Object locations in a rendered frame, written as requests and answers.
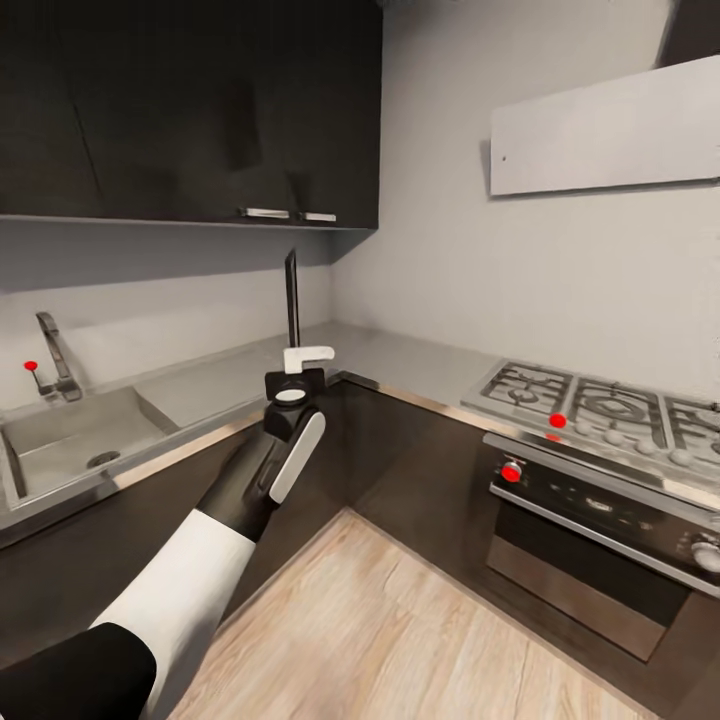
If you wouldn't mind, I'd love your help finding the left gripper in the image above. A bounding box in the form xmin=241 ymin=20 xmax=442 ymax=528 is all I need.
xmin=265 ymin=370 xmax=326 ymax=401

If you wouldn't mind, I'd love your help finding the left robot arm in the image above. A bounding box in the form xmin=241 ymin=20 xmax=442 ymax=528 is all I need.
xmin=0 ymin=346 xmax=335 ymax=720

